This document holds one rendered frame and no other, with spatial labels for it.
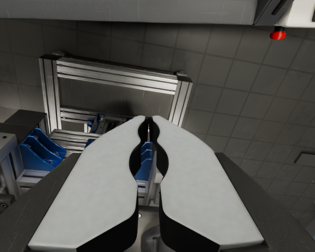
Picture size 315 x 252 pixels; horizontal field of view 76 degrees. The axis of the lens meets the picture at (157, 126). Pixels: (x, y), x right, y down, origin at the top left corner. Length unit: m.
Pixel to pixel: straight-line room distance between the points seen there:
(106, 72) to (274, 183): 1.86
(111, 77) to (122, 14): 0.81
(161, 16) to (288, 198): 2.39
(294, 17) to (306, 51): 1.28
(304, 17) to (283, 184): 2.07
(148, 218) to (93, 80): 0.87
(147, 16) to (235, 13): 0.15
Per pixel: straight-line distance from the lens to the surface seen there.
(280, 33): 0.63
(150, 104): 1.26
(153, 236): 0.57
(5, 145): 0.60
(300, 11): 0.44
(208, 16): 0.41
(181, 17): 0.40
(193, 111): 1.55
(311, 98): 1.90
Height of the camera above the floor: 1.35
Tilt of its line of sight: 59 degrees down
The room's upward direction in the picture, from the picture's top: 176 degrees clockwise
